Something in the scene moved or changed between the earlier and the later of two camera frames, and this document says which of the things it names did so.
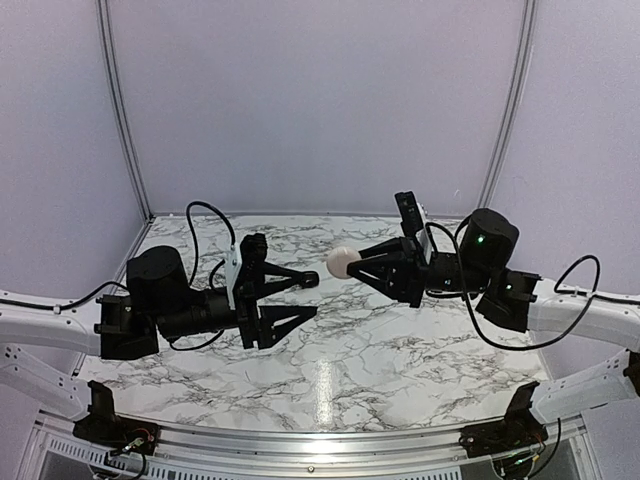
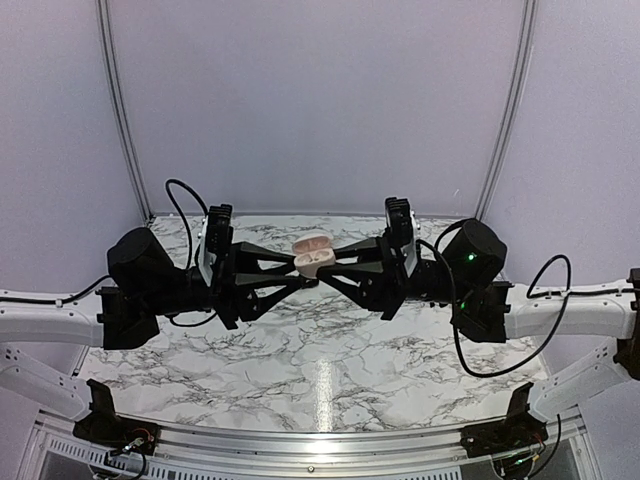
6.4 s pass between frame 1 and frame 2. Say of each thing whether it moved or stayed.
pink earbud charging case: moved
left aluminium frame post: stayed
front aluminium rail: stayed
